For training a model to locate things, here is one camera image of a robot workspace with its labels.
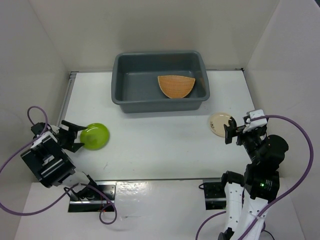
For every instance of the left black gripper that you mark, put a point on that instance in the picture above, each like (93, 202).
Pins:
(72, 134)

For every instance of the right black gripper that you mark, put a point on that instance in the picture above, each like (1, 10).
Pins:
(231, 130)

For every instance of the lime green plate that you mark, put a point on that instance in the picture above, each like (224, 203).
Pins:
(95, 136)

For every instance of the orange woven fan basket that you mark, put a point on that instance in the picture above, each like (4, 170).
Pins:
(176, 86)

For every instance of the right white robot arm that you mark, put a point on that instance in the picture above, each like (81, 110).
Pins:
(247, 194)

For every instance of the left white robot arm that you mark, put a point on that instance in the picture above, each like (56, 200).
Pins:
(48, 160)

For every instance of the grey plastic bin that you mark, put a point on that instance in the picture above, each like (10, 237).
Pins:
(135, 87)

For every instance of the cream plate with black pattern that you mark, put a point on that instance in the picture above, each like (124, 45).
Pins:
(217, 121)

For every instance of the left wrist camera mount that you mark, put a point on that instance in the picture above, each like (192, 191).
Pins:
(41, 132)

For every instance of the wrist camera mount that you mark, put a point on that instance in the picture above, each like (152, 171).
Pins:
(254, 119)
(41, 132)

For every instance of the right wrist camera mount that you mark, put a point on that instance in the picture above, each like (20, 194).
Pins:
(254, 119)

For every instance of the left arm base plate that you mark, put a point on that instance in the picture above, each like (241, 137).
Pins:
(107, 197)

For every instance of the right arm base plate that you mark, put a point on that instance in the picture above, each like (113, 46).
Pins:
(214, 193)

